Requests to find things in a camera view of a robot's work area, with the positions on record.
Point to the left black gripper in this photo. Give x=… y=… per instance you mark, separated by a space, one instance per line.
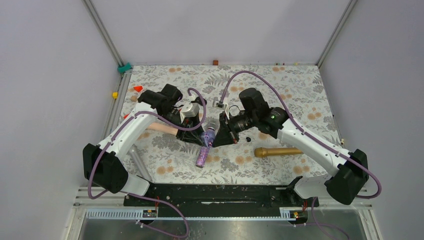
x=193 y=136

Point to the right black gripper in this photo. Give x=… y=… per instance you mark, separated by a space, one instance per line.
x=227 y=134

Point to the lavender earbud charging case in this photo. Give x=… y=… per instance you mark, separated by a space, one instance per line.
x=208 y=137

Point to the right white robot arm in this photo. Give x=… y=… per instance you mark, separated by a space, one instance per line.
x=346 y=173

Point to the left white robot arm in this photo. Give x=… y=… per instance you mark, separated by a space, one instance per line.
x=102 y=165

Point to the purple glitter microphone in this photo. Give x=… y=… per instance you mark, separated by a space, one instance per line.
x=204 y=151

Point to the gold microphone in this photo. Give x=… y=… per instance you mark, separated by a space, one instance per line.
x=262 y=152

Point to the peach pink microphone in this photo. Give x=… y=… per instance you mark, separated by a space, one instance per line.
x=155 y=126

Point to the floral table mat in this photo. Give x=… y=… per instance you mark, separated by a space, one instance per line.
x=169 y=160

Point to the red triangular block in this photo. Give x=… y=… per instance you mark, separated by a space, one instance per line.
x=138 y=88

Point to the teal clamp block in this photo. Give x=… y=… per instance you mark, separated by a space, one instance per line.
x=124 y=68

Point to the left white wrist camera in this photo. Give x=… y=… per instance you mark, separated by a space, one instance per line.
x=189 y=110

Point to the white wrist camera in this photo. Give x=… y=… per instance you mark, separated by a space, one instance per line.
x=221 y=105
x=189 y=110

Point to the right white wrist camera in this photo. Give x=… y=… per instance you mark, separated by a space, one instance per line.
x=221 y=105

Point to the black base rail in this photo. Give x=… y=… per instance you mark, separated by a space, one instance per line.
x=216 y=200

